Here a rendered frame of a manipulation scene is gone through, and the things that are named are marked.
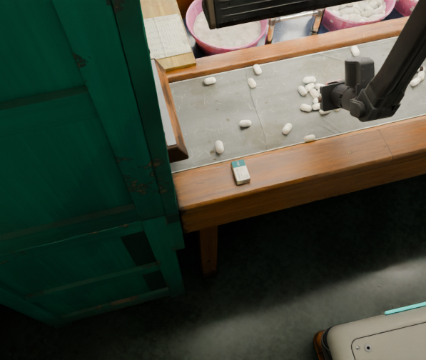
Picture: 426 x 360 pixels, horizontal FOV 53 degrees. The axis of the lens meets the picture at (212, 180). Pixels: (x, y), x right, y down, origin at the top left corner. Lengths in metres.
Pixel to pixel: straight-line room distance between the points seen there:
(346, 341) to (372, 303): 0.39
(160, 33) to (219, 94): 0.28
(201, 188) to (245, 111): 0.29
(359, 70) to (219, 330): 1.13
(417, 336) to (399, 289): 0.36
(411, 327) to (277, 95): 0.88
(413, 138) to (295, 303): 0.85
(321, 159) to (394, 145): 0.21
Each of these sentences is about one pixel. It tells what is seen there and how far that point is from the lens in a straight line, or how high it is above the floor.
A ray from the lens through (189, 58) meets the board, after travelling 1.32.
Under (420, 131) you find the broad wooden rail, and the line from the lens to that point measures 1.30.
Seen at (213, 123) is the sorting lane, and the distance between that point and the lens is 1.21.
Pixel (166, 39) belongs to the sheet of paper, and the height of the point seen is 0.78.
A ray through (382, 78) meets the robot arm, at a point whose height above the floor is 1.07.
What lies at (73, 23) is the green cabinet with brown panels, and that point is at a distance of 0.51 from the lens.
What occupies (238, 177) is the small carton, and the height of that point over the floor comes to 0.78.
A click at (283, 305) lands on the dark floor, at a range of 1.79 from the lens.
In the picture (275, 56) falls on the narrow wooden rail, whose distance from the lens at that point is 1.35.
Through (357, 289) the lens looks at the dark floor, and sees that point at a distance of 1.88.
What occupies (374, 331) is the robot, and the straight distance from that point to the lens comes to 1.56.
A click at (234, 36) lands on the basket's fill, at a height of 0.74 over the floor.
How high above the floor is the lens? 1.74
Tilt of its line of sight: 63 degrees down
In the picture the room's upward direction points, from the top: straight up
